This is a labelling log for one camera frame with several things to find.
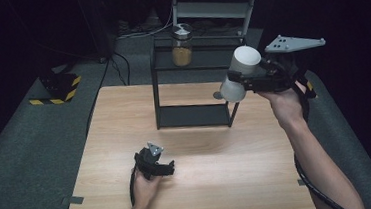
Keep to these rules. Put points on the white metal desk frame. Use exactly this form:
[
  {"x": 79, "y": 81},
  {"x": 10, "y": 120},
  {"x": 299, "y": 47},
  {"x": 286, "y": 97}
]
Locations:
[{"x": 213, "y": 10}]

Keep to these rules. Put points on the glass jar with metal lid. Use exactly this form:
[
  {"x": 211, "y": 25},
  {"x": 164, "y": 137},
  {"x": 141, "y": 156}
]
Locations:
[{"x": 182, "y": 48}]

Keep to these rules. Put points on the black metal shelf rack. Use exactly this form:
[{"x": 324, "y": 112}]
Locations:
[{"x": 194, "y": 115}]

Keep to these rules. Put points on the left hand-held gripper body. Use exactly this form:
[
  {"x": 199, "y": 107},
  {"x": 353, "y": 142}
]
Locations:
[{"x": 148, "y": 161}]

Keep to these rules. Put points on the person's right hand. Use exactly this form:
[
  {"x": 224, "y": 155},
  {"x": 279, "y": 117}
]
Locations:
[{"x": 285, "y": 106}]

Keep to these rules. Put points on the black yellow striped stand base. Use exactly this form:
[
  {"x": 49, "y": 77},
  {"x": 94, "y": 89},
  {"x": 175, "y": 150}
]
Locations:
[
  {"x": 310, "y": 86},
  {"x": 59, "y": 89}
]

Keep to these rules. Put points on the white frosted jar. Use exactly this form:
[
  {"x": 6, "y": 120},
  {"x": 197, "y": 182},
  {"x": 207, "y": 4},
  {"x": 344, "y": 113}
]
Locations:
[{"x": 242, "y": 70}]

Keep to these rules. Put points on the round grey table grommet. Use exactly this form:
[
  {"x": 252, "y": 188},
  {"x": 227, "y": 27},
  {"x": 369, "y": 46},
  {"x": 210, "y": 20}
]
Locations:
[{"x": 216, "y": 95}]

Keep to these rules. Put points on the grey tape strip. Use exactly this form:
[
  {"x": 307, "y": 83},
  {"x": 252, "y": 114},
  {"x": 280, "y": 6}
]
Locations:
[
  {"x": 300, "y": 182},
  {"x": 72, "y": 200}
]

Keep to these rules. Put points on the person's left hand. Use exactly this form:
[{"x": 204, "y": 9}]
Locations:
[{"x": 146, "y": 189}]

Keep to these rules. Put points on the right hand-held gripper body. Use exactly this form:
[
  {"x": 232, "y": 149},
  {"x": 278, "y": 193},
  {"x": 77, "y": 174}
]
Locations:
[{"x": 278, "y": 72}]

